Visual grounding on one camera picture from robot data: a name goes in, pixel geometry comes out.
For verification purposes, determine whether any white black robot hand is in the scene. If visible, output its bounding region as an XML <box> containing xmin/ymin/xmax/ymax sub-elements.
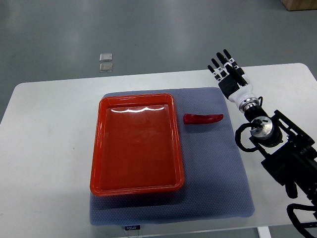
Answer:
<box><xmin>208</xmin><ymin>49</ymin><xmax>256</xmax><ymax>109</ymax></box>

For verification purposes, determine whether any red pepper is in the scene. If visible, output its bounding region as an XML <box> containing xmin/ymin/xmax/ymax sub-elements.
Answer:
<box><xmin>183</xmin><ymin>114</ymin><xmax>224</xmax><ymax>124</ymax></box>

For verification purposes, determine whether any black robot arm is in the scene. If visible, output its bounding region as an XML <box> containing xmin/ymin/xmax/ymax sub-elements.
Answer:
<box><xmin>208</xmin><ymin>50</ymin><xmax>317</xmax><ymax>238</ymax></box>

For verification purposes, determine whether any red plastic tray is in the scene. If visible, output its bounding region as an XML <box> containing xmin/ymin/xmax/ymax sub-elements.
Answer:
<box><xmin>90</xmin><ymin>93</ymin><xmax>185</xmax><ymax>197</ymax></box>

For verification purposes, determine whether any cardboard box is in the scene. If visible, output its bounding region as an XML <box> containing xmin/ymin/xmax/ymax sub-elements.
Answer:
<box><xmin>281</xmin><ymin>0</ymin><xmax>317</xmax><ymax>11</ymax></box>

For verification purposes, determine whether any blue-grey mesh mat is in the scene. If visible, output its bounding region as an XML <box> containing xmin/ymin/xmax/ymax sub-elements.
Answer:
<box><xmin>90</xmin><ymin>87</ymin><xmax>254</xmax><ymax>226</ymax></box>

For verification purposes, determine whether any upper silver floor plate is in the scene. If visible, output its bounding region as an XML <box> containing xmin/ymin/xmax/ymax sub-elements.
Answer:
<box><xmin>100</xmin><ymin>53</ymin><xmax>112</xmax><ymax>62</ymax></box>

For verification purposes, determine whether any silver floor plate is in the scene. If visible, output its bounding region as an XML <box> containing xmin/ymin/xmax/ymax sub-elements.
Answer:
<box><xmin>100</xmin><ymin>62</ymin><xmax>113</xmax><ymax>72</ymax></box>
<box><xmin>100</xmin><ymin>53</ymin><xmax>112</xmax><ymax>62</ymax></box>

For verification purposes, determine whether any lower silver floor plate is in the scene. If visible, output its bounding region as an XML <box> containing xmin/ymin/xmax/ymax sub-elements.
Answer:
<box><xmin>100</xmin><ymin>62</ymin><xmax>113</xmax><ymax>72</ymax></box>

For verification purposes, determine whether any white table leg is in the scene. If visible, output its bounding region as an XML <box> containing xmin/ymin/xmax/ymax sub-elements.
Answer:
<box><xmin>257</xmin><ymin>226</ymin><xmax>271</xmax><ymax>238</ymax></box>

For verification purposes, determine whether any black mat label tag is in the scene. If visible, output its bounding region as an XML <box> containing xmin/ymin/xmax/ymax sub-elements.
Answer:
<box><xmin>125</xmin><ymin>225</ymin><xmax>141</xmax><ymax>231</ymax></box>

